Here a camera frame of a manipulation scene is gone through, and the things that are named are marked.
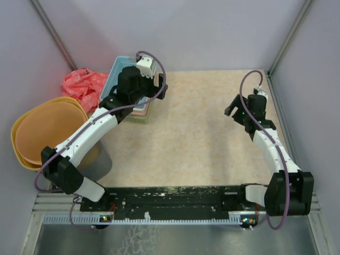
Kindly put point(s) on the pink perforated plastic basket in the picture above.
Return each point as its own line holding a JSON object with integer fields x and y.
{"x": 133, "y": 114}

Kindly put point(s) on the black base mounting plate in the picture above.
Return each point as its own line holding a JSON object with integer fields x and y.
{"x": 174, "y": 202}

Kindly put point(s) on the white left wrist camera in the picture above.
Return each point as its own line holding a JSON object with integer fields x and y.
{"x": 146, "y": 66}

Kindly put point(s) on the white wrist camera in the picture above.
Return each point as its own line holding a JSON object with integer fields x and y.
{"x": 146, "y": 66}
{"x": 259, "y": 91}

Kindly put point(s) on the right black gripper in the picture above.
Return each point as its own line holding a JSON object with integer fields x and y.
{"x": 235, "y": 103}

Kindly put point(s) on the aluminium frame rail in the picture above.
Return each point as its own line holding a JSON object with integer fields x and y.
{"x": 53, "y": 203}

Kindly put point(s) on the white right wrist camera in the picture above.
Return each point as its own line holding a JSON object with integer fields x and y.
{"x": 259, "y": 91}

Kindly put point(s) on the green perforated plastic basket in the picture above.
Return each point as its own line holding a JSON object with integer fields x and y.
{"x": 140, "y": 120}

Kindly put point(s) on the white perforated plastic basket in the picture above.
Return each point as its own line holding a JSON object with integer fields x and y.
{"x": 141, "y": 109}

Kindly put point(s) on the blue perforated plastic basket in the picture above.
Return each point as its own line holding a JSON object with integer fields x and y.
{"x": 117, "y": 71}

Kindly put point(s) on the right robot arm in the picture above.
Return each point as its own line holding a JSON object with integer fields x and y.
{"x": 290, "y": 190}

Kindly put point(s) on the grey plastic bin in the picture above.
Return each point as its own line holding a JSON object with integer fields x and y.
{"x": 96, "y": 163}

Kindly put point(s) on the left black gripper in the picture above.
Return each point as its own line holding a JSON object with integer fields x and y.
{"x": 154, "y": 90}

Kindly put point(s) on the red plastic bag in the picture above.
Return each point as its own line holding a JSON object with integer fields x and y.
{"x": 85, "y": 86}

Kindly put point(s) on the white slotted cable duct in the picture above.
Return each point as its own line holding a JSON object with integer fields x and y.
{"x": 98, "y": 219}

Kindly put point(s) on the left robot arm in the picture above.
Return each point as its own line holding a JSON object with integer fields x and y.
{"x": 60, "y": 164}

